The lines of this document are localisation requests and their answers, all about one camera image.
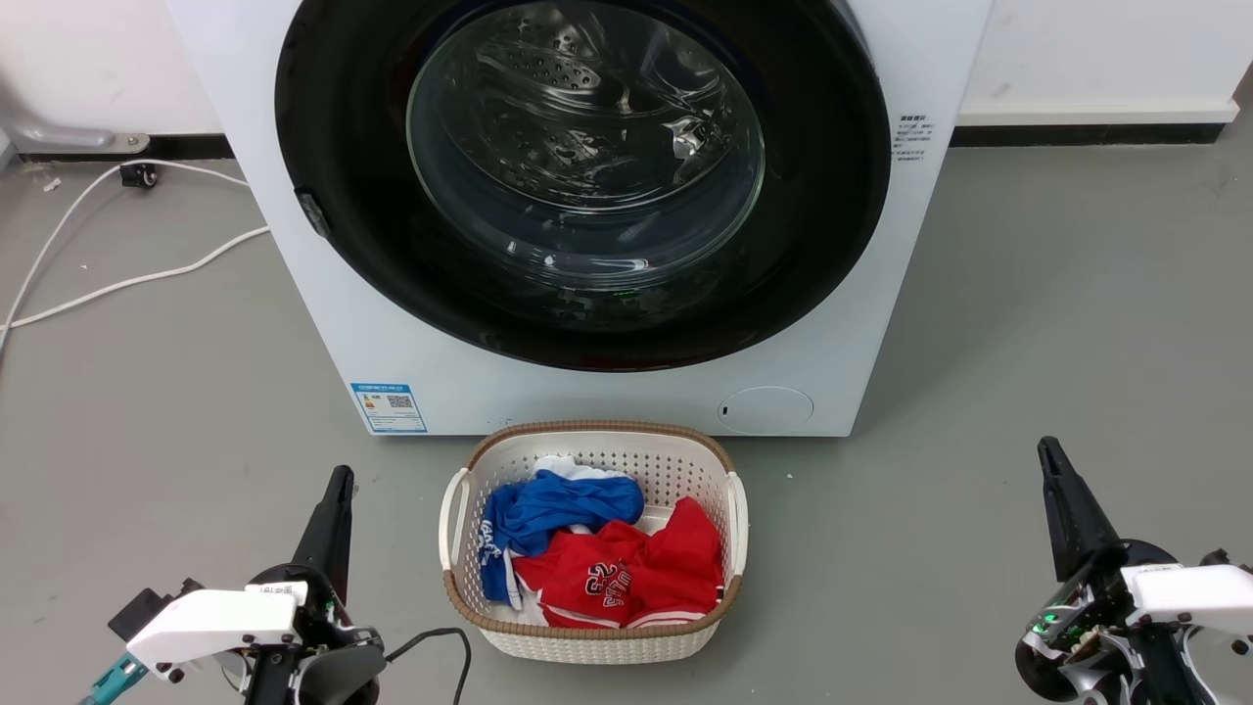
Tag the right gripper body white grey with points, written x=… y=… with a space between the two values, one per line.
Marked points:
x=1175 y=607

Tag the small black text sticker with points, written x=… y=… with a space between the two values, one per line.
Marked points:
x=912 y=142

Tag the white laundry basket brown rim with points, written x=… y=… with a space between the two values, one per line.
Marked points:
x=675 y=460

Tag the blue energy label sticker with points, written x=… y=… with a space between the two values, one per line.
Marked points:
x=390 y=407

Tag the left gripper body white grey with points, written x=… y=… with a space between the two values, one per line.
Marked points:
x=225 y=622

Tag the red basketball jersey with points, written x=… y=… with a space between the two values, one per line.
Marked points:
x=646 y=573

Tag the white garment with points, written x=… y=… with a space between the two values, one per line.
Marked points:
x=573 y=468

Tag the black round washer door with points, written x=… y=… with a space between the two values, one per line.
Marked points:
x=822 y=215

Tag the blue garment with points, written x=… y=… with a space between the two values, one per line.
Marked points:
x=563 y=509

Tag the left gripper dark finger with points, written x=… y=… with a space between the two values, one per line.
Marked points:
x=340 y=548
x=321 y=534

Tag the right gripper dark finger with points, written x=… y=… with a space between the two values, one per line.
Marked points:
x=1062 y=519
x=1089 y=519

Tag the round white filter cover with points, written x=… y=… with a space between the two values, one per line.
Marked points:
x=765 y=409

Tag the white front-load washing machine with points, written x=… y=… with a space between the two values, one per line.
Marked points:
x=294 y=294

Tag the teal connector piece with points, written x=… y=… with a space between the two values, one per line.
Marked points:
x=113 y=681

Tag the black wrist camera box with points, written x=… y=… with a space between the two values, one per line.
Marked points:
x=147 y=607

